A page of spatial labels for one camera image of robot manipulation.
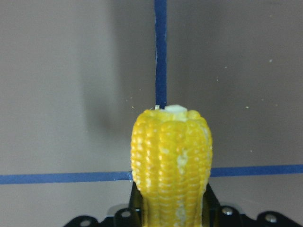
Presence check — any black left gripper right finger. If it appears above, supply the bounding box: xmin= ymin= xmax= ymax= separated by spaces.
xmin=202 ymin=184 xmax=221 ymax=227

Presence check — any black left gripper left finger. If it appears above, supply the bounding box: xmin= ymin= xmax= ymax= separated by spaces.
xmin=129 ymin=183 xmax=143 ymax=227

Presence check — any yellow corn cob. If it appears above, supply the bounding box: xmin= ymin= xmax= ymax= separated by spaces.
xmin=131 ymin=105 xmax=213 ymax=227

